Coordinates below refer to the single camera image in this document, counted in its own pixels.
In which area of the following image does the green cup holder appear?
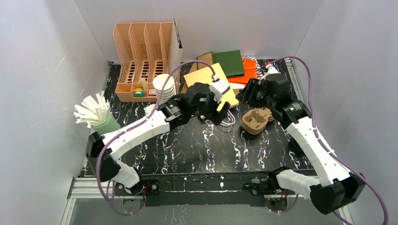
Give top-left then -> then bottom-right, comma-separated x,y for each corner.
91,113 -> 121,135

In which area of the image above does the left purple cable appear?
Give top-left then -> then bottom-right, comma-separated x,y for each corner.
95,60 -> 218,217

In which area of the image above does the green yellow small item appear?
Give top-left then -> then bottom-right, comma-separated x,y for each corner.
134,88 -> 145,98

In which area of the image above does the stack of paper cups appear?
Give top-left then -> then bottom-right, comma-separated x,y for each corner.
153,74 -> 176,105

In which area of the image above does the black round lid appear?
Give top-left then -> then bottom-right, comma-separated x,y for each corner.
288,138 -> 305,157

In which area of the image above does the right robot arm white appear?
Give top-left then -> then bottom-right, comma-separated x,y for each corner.
236,74 -> 365,215

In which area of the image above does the cardboard two-cup carrier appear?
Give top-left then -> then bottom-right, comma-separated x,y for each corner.
241,107 -> 275,135

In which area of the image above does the orange paper bag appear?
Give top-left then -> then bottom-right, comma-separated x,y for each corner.
227,57 -> 257,84

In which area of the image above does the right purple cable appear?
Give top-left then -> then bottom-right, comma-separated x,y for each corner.
268,56 -> 389,225

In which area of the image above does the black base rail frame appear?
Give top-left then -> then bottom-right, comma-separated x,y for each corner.
67,169 -> 352,225

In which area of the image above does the red white small box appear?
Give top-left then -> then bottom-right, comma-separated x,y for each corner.
148,89 -> 156,96

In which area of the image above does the white folder in organizer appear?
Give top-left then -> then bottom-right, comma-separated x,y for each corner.
168,19 -> 183,82

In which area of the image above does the pink desk file organizer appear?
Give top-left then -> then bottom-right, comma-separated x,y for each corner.
113,22 -> 172,102

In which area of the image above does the stack of white lids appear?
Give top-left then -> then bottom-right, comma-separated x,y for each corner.
144,104 -> 158,119

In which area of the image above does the dark green paper bag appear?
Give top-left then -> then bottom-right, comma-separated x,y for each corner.
213,50 -> 245,77

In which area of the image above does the brown kraft paper bag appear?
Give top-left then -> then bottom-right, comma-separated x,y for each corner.
180,52 -> 245,94

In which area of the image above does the tan paper bag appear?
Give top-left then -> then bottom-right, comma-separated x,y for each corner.
184,63 -> 239,111

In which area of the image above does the white wrapped straws bundle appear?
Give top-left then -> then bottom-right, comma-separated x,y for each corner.
73,91 -> 111,128

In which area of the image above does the purple cable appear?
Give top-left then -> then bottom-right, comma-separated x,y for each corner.
95,60 -> 218,217
268,56 -> 389,225

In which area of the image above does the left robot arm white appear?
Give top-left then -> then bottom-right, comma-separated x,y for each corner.
86,80 -> 230,189

